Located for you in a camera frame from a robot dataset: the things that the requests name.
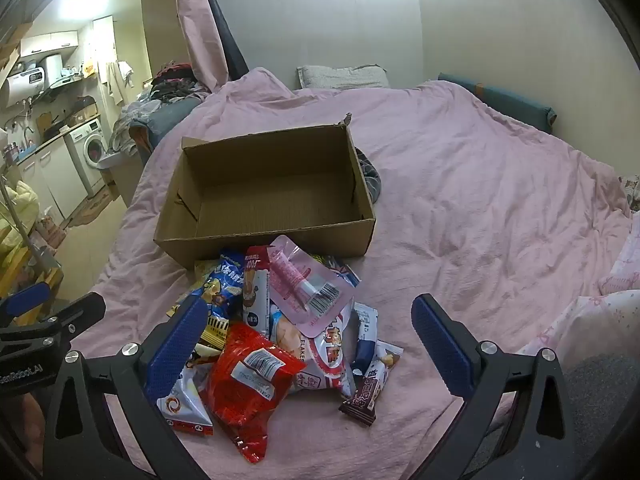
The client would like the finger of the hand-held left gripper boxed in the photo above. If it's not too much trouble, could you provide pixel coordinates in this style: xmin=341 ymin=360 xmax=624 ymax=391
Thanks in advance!
xmin=0 ymin=282 xmax=52 ymax=319
xmin=0 ymin=292 xmax=107 ymax=357

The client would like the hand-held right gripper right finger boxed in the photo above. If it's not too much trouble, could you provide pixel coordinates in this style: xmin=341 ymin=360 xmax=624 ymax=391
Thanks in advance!
xmin=411 ymin=294 xmax=608 ymax=480

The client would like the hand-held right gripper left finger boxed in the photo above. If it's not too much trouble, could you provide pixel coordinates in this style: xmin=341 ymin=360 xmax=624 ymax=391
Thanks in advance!
xmin=42 ymin=296 xmax=241 ymax=480

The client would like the red snack packet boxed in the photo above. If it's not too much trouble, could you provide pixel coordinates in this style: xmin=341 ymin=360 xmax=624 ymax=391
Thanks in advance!
xmin=206 ymin=321 xmax=307 ymax=465

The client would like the brown chocolate bar packet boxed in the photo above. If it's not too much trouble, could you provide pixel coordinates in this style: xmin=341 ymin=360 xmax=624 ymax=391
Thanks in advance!
xmin=339 ymin=340 xmax=405 ymax=427

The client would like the white and red snack bag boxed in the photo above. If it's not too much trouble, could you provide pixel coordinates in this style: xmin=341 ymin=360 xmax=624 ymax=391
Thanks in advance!
xmin=242 ymin=246 xmax=357 ymax=401

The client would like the blue and white snack packet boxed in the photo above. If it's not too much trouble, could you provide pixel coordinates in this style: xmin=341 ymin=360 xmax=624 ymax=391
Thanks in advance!
xmin=310 ymin=252 xmax=361 ymax=287

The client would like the pink snack packet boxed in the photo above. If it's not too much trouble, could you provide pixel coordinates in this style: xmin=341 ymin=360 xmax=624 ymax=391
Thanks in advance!
xmin=267 ymin=234 xmax=360 ymax=338

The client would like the brown cardboard box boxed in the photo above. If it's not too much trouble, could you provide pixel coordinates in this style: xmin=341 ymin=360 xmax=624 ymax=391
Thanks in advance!
xmin=153 ymin=121 xmax=377 ymax=271

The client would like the yellow striped snack packet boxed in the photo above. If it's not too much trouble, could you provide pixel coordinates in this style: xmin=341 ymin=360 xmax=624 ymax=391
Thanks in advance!
xmin=167 ymin=305 xmax=231 ymax=357

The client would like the white packet with orange swirl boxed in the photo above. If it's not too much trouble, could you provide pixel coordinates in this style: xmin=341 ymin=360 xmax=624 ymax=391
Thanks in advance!
xmin=156 ymin=355 xmax=215 ymax=436

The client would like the white and navy snack packet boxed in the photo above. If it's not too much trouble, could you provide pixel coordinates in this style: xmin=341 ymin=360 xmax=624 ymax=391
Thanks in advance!
xmin=350 ymin=302 xmax=379 ymax=376

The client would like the pale yellow jacket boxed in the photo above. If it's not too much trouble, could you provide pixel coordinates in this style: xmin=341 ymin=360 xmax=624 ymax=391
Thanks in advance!
xmin=0 ymin=180 xmax=40 ymax=261

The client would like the brown floor mat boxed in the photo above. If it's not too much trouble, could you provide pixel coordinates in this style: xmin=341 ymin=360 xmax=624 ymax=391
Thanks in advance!
xmin=75 ymin=185 xmax=121 ymax=217

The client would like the white kitchen cabinet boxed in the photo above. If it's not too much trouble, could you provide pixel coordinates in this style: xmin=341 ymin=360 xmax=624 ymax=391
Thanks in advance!
xmin=17 ymin=137 xmax=88 ymax=222

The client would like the pink duvet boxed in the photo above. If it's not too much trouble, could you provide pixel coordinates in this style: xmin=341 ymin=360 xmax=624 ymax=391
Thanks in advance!
xmin=87 ymin=67 xmax=636 ymax=480

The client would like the white washing machine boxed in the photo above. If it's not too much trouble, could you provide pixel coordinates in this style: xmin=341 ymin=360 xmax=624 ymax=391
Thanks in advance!
xmin=65 ymin=116 xmax=108 ymax=196

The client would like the pink floral pillow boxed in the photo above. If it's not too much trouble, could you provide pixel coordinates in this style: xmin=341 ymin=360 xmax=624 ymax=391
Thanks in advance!
xmin=515 ymin=210 xmax=640 ymax=363

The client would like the grey striped cloth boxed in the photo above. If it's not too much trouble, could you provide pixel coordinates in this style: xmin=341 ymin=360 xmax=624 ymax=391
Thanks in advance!
xmin=357 ymin=147 xmax=383 ymax=205

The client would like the pile of pale clothes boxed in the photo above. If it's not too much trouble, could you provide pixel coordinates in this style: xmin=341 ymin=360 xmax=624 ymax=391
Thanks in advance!
xmin=107 ymin=100 xmax=166 ymax=157

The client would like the white water heater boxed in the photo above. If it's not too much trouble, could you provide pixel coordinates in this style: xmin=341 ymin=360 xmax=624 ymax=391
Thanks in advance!
xmin=0 ymin=71 xmax=48 ymax=109

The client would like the white hanging towel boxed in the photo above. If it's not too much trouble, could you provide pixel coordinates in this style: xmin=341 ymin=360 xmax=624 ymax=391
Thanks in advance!
xmin=106 ymin=60 xmax=135 ymax=106

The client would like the teal bed cushion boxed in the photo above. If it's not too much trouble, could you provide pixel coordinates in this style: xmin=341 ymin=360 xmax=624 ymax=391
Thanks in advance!
xmin=437 ymin=72 xmax=558 ymax=135

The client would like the pile of dark clothes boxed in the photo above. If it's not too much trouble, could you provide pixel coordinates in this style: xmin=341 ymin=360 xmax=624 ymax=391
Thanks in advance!
xmin=145 ymin=62 xmax=211 ymax=103

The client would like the grey white pillow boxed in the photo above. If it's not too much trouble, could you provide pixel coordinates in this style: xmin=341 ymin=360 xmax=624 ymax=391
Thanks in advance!
xmin=296 ymin=64 xmax=390 ymax=91

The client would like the black panel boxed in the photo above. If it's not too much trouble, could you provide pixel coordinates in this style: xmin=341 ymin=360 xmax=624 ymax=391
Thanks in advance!
xmin=194 ymin=0 xmax=250 ymax=82

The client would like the hanging pink sheet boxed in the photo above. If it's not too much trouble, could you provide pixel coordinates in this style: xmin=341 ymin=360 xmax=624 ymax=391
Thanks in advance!
xmin=175 ymin=0 xmax=232 ymax=93

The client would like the yellow frame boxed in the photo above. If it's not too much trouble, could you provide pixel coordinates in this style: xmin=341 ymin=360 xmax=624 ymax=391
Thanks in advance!
xmin=0 ymin=245 xmax=63 ymax=311

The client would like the white wall cabinet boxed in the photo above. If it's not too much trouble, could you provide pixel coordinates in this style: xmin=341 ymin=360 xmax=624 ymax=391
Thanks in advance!
xmin=20 ymin=31 xmax=80 ymax=58

